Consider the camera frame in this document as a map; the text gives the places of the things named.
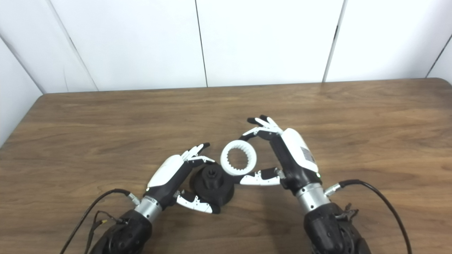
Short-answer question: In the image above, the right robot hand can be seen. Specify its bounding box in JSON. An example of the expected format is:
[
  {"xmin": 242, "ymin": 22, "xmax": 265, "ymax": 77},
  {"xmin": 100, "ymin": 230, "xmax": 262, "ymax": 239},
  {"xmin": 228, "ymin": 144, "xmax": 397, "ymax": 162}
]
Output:
[{"xmin": 233, "ymin": 115, "xmax": 323, "ymax": 197}]

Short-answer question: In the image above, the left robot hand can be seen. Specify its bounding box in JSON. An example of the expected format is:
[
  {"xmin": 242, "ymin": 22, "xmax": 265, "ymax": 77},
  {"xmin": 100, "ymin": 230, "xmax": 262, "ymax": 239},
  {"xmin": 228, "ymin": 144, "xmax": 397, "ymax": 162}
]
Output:
[{"xmin": 143, "ymin": 143, "xmax": 221, "ymax": 214}]

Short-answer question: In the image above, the round black part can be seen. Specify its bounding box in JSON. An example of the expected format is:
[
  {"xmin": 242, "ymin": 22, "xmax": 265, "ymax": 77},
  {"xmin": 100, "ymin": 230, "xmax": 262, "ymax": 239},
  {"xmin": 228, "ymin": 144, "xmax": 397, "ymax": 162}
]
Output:
[{"xmin": 189, "ymin": 163, "xmax": 235, "ymax": 210}]

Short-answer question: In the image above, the white toothed ring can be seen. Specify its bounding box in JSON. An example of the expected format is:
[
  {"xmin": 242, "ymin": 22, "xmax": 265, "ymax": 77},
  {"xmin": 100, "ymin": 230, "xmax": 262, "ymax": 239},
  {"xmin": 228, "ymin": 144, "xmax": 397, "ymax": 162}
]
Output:
[{"xmin": 220, "ymin": 140, "xmax": 257, "ymax": 176}]

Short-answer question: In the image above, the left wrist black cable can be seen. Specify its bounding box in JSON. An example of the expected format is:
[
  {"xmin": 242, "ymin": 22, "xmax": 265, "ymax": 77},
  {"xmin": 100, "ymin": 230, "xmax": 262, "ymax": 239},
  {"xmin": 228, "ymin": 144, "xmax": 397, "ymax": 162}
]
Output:
[{"xmin": 59, "ymin": 189, "xmax": 141, "ymax": 254}]

